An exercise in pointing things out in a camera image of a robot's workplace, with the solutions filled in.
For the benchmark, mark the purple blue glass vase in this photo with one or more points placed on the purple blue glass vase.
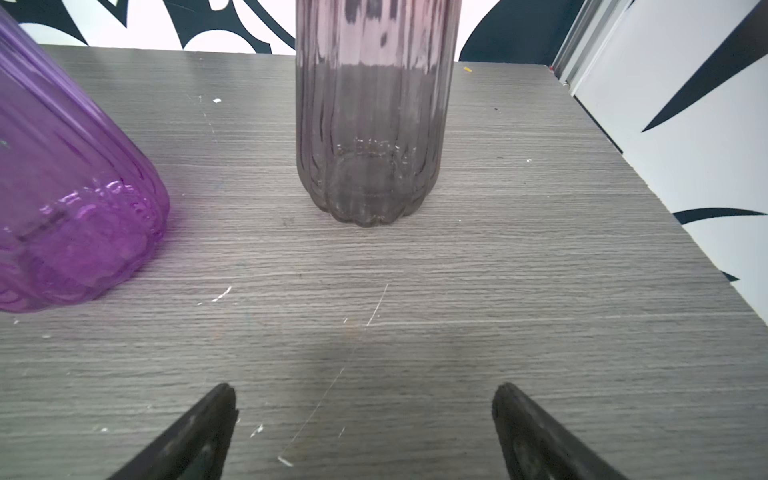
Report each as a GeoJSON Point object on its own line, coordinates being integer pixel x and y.
{"type": "Point", "coordinates": [82, 208]}

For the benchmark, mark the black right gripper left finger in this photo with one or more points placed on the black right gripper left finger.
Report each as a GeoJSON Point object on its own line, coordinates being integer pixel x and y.
{"type": "Point", "coordinates": [195, 446]}

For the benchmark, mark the dark maroon glass vase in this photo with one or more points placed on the dark maroon glass vase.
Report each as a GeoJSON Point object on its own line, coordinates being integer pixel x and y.
{"type": "Point", "coordinates": [372, 91]}

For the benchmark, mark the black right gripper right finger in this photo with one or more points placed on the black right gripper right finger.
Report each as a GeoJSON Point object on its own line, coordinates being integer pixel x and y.
{"type": "Point", "coordinates": [536, 446]}

